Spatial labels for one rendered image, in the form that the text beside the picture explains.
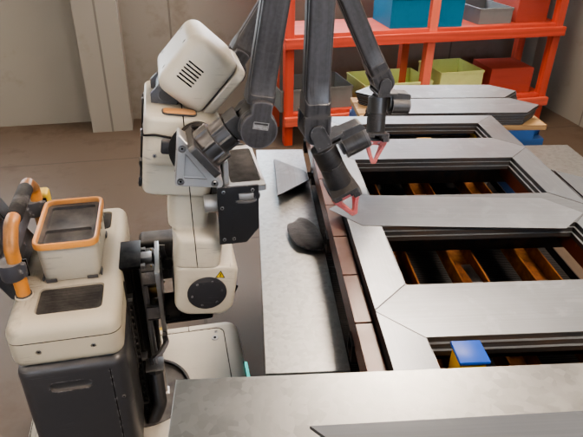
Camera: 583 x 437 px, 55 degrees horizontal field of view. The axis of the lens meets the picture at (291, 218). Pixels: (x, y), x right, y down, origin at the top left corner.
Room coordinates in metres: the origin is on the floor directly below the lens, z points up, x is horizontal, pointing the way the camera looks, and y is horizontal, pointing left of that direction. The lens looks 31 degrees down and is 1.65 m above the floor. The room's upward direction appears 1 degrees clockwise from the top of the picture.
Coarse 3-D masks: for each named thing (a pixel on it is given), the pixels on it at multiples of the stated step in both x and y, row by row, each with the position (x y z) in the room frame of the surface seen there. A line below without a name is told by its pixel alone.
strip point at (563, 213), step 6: (546, 204) 1.47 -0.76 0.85; (552, 204) 1.47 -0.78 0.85; (558, 204) 1.47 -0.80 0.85; (552, 210) 1.43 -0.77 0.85; (558, 210) 1.43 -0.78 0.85; (564, 210) 1.43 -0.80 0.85; (570, 210) 1.43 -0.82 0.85; (576, 210) 1.43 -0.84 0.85; (558, 216) 1.40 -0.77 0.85; (564, 216) 1.40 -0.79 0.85; (570, 216) 1.40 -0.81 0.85; (576, 216) 1.40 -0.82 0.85; (564, 222) 1.36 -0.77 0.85; (570, 222) 1.36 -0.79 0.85
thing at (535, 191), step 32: (416, 128) 2.12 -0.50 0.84; (448, 128) 2.13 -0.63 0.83; (480, 128) 2.11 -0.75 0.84; (384, 160) 1.77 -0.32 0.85; (416, 160) 1.78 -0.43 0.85; (448, 160) 1.79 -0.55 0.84; (480, 160) 1.80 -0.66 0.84; (512, 160) 1.80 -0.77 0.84; (544, 192) 1.54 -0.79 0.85; (576, 224) 1.36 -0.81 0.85; (384, 352) 0.85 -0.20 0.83; (448, 352) 0.87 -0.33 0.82; (512, 352) 0.88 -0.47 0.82
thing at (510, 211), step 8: (496, 200) 1.48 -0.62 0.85; (504, 200) 1.48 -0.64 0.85; (512, 200) 1.49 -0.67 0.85; (496, 208) 1.44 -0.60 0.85; (504, 208) 1.44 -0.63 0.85; (512, 208) 1.44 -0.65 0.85; (520, 208) 1.44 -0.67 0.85; (504, 216) 1.39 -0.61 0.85; (512, 216) 1.39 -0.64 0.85; (520, 216) 1.39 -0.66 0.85; (512, 224) 1.35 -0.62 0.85; (520, 224) 1.35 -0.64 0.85; (528, 224) 1.35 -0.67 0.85
